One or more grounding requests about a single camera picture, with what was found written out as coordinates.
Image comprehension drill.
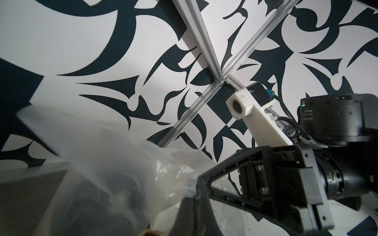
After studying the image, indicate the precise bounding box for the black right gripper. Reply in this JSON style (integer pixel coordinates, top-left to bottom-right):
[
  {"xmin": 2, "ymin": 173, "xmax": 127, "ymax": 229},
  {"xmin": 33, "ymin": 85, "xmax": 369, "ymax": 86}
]
[{"xmin": 199, "ymin": 144, "xmax": 372, "ymax": 233}]

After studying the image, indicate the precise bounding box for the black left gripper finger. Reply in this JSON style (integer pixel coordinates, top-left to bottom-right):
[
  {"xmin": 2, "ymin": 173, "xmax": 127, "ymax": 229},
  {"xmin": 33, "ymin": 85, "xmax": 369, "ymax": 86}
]
[{"xmin": 169, "ymin": 179, "xmax": 222, "ymax": 236}]

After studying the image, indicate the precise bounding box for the clear plastic carrier bag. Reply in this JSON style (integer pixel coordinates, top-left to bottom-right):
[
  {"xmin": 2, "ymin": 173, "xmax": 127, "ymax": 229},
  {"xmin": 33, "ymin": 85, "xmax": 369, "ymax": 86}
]
[{"xmin": 17, "ymin": 106, "xmax": 246, "ymax": 236}]

